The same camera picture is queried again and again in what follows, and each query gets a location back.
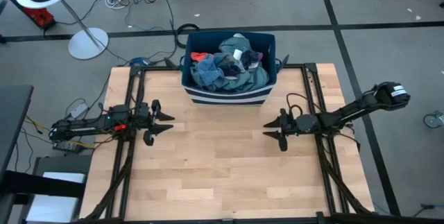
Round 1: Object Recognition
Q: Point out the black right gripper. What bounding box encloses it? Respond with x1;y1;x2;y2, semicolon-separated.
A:
262;108;320;153

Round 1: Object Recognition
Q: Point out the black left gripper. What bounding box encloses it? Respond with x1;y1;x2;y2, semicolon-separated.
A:
133;99;176;147

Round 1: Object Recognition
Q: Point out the teal blue garment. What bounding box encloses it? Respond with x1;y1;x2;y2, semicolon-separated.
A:
189;62;271;94

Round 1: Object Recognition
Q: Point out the black garment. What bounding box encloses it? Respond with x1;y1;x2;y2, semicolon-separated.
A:
240;49;259;70

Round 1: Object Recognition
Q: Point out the dark grey garment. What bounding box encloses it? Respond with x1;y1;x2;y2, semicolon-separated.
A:
218;36;254;57

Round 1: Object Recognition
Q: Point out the navy white striped basket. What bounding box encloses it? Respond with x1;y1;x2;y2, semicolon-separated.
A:
180;31;279;107

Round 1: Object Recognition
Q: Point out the grey power adapter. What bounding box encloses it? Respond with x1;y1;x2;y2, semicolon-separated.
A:
69;103;88;119

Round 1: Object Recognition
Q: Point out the black power adapter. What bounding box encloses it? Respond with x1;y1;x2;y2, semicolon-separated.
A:
51;139;85;155

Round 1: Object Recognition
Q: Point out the white lamp stand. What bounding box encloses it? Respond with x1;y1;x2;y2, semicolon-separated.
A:
14;0;110;61

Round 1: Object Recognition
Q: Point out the grey white cabinet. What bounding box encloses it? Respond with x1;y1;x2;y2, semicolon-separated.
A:
19;154;93;224

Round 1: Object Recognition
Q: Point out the black desk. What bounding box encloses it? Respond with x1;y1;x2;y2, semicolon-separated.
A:
0;84;35;184

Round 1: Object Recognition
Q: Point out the grey caster wheel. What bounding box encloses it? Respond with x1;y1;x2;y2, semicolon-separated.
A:
422;110;444;130

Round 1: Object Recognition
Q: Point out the red tool box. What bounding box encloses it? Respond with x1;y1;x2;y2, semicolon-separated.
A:
0;0;57;31

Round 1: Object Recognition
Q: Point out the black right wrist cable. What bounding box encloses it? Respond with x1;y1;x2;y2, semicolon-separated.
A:
285;92;315;114

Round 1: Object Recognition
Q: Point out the blue cable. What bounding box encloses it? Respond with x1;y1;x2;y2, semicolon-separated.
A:
128;56;151;68

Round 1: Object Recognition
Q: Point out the coiled black cable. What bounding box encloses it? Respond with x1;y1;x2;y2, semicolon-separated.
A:
176;23;202;49

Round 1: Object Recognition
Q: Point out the yellow cable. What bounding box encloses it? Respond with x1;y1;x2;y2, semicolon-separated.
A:
24;114;95;149

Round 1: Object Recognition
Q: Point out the long black floor cable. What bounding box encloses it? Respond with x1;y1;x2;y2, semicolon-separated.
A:
151;0;178;66

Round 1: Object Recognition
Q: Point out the black plug with blue cable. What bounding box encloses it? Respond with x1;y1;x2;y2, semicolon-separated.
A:
411;202;444;218

